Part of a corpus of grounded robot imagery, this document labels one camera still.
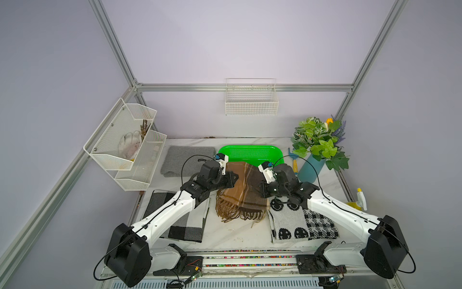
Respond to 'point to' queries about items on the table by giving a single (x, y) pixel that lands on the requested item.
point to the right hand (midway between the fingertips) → (254, 190)
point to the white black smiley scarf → (290, 223)
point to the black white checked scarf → (190, 228)
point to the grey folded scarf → (175, 155)
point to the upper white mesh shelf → (116, 141)
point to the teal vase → (310, 169)
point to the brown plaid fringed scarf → (244, 200)
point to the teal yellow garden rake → (295, 161)
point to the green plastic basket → (253, 154)
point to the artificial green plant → (320, 139)
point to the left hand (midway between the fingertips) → (236, 178)
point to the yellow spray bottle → (361, 203)
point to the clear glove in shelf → (129, 144)
